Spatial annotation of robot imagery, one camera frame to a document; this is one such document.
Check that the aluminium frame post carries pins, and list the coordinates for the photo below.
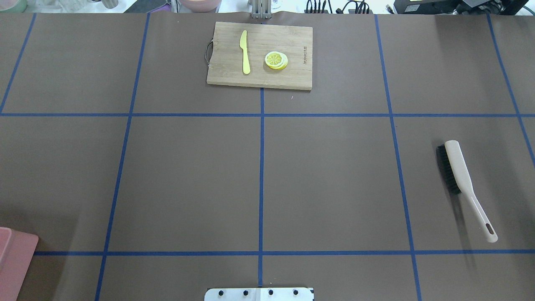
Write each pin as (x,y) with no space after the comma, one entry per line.
(261,9)

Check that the yellow plastic toy knife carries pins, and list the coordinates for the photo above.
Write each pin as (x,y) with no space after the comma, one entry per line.
(243,44)

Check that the black monitor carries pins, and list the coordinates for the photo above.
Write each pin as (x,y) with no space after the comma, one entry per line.
(460,7)

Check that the beige hand brush black bristles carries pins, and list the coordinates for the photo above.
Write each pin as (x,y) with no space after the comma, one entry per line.
(458,181)

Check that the wooden cutting board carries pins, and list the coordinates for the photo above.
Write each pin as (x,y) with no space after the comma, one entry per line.
(296,42)

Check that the pink plastic bin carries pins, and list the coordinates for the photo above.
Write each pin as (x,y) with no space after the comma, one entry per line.
(16,251)

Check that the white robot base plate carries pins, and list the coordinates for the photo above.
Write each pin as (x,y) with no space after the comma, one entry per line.
(260,294)

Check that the yellow toy lemon slices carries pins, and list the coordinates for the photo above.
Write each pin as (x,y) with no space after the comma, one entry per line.
(276,60)

